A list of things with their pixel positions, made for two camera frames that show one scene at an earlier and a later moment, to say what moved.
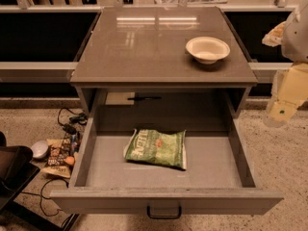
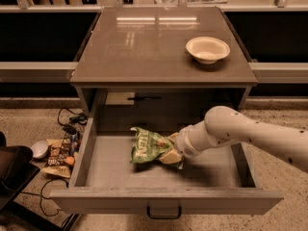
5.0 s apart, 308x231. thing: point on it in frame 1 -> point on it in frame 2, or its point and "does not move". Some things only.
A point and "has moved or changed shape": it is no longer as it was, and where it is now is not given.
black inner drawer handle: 143,98 does not move
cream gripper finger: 273,38 -> 170,157
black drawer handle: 163,218 does not move
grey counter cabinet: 163,61 does not move
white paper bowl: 208,49 does not move
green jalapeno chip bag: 166,148 has moved or changed shape
